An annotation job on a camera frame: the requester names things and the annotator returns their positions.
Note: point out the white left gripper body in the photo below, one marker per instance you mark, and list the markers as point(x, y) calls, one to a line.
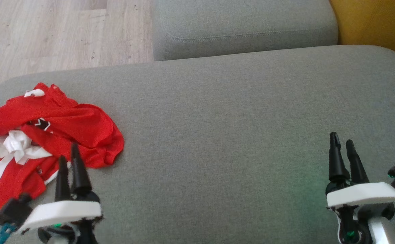
point(65, 210)

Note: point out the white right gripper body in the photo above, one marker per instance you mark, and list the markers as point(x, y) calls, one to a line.
point(363, 194)

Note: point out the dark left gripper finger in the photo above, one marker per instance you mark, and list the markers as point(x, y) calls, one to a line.
point(79, 176)
point(62, 183)

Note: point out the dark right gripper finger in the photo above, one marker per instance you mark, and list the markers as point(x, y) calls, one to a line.
point(336, 166)
point(357, 169)

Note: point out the red and white jersey shirt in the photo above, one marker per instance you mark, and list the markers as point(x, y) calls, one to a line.
point(82, 125)

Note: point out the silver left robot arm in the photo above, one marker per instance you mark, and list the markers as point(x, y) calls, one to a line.
point(65, 235)

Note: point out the red shorts with white stripe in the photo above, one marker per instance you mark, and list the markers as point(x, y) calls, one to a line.
point(18, 179)

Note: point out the medium grey sofa seat cushion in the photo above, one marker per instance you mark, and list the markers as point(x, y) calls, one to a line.
point(244, 27)

